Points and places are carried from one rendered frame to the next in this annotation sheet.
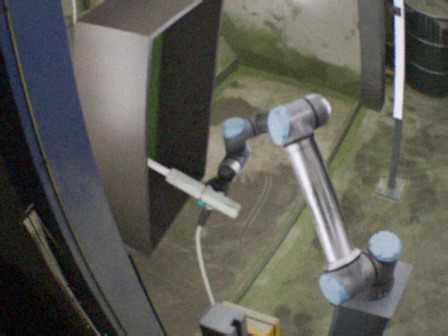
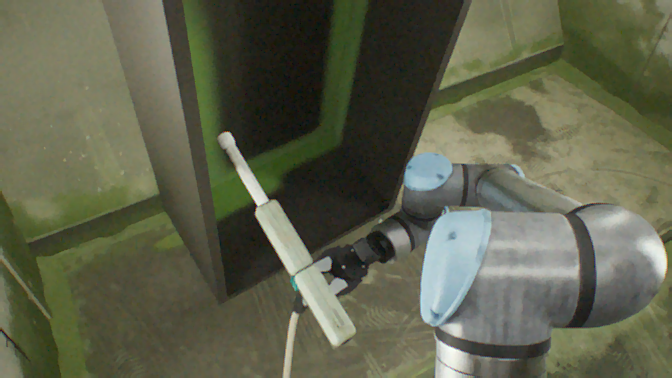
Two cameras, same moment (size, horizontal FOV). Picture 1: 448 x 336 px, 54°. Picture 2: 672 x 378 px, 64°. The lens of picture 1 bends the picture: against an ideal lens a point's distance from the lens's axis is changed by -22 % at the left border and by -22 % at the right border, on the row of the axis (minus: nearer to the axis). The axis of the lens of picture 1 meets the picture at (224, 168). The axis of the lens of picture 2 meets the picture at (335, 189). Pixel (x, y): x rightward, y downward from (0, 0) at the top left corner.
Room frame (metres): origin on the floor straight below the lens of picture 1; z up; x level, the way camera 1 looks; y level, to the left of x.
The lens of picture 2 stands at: (1.08, -0.23, 1.73)
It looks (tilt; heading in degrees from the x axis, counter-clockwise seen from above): 47 degrees down; 26
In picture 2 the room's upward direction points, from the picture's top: 1 degrees counter-clockwise
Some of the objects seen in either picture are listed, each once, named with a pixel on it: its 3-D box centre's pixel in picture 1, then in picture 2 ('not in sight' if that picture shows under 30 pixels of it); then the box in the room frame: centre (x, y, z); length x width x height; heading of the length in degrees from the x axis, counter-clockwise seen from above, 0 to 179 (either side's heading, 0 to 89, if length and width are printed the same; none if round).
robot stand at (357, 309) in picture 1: (362, 320); not in sight; (1.12, -0.56, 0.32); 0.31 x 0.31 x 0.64; 55
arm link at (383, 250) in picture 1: (380, 257); not in sight; (1.12, -0.55, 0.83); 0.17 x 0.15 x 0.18; 113
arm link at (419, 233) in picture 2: (236, 157); (418, 222); (1.84, -0.06, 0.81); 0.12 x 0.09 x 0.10; 152
